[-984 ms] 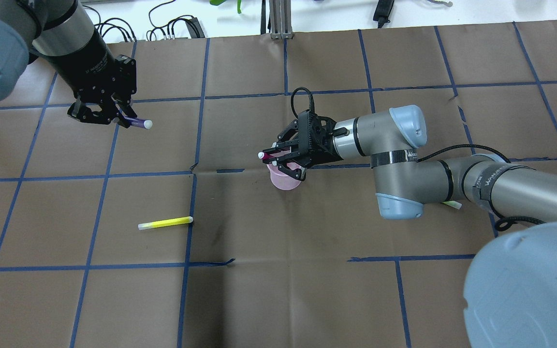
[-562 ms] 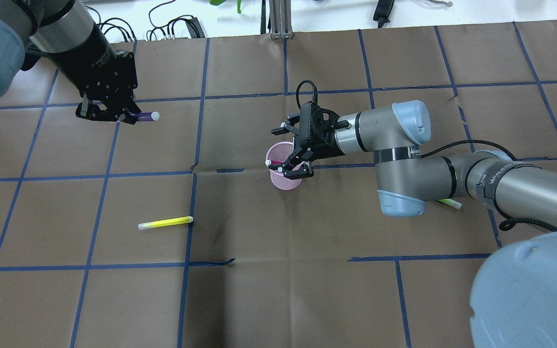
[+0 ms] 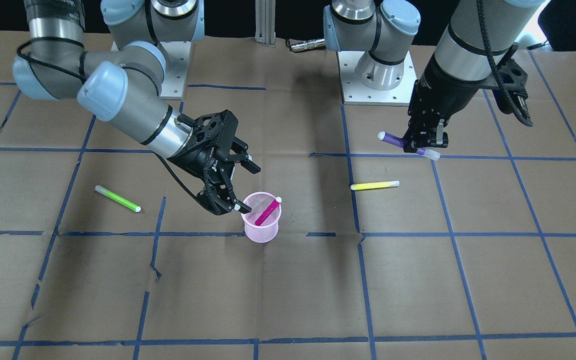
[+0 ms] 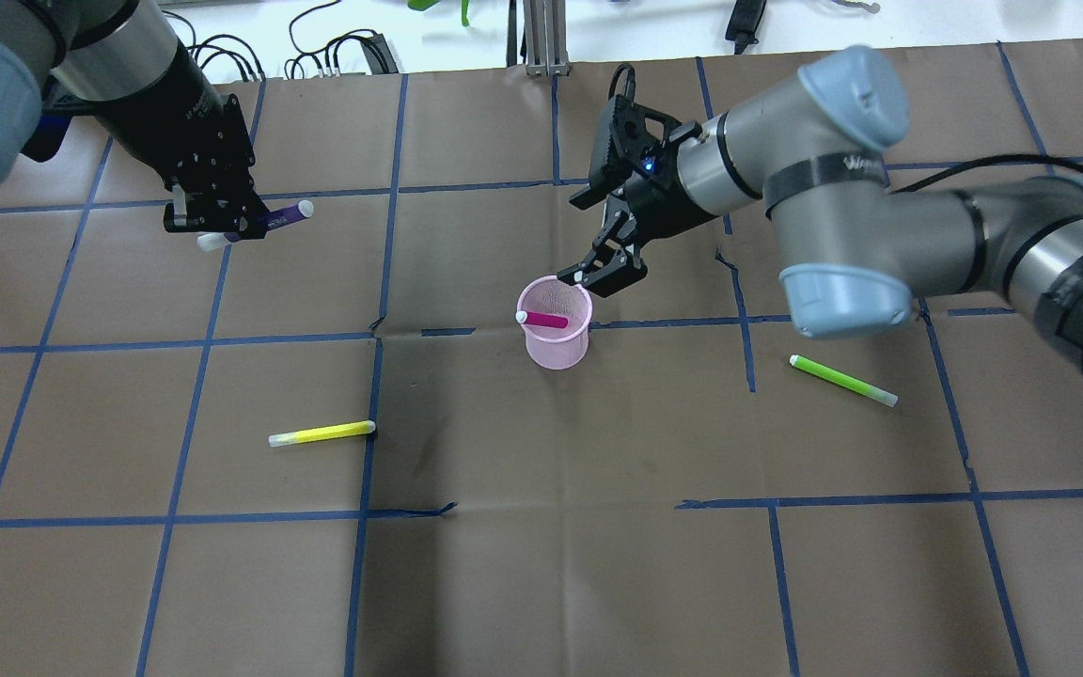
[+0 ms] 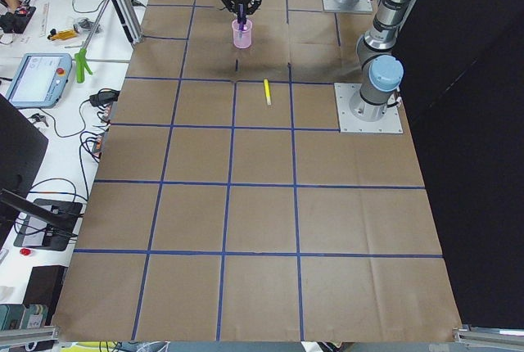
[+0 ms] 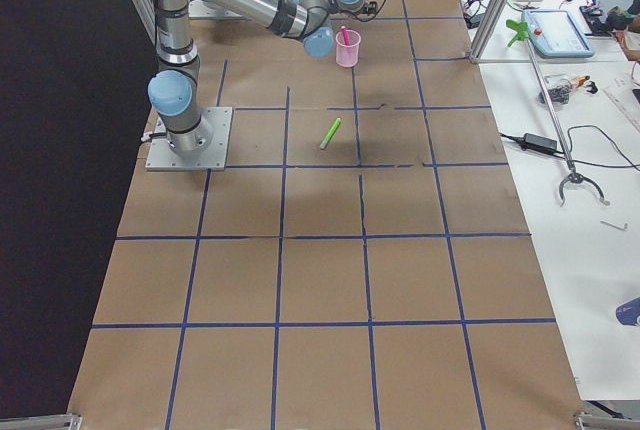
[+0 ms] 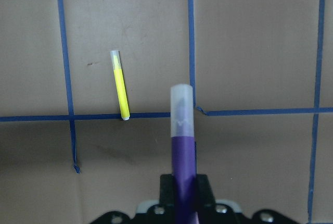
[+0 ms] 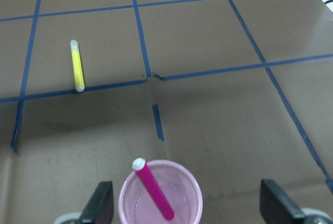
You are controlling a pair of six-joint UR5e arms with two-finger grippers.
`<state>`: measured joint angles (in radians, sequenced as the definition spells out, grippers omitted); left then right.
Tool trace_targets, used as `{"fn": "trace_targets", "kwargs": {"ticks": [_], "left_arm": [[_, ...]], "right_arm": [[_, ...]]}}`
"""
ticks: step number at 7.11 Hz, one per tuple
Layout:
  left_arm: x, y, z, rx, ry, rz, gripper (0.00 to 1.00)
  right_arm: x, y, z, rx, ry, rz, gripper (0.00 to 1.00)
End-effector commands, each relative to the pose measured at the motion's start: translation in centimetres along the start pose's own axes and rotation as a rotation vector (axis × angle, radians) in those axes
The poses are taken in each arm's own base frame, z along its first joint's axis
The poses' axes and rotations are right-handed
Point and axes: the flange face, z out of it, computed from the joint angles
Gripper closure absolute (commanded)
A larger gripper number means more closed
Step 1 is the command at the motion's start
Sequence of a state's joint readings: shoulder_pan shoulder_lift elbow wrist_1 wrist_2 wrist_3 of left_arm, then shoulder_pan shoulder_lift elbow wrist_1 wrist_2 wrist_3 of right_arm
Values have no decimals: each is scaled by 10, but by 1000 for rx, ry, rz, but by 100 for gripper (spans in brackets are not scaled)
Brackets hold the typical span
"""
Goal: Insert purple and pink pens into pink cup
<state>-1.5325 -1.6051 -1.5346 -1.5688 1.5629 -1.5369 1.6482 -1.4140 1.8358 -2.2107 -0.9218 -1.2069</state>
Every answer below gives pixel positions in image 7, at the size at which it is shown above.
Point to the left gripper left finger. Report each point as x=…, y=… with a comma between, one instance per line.
x=166, y=193

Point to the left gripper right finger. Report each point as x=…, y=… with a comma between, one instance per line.
x=204, y=193

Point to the purple pen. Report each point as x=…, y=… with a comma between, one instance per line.
x=183, y=153

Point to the yellow pen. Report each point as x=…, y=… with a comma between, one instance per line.
x=120, y=85

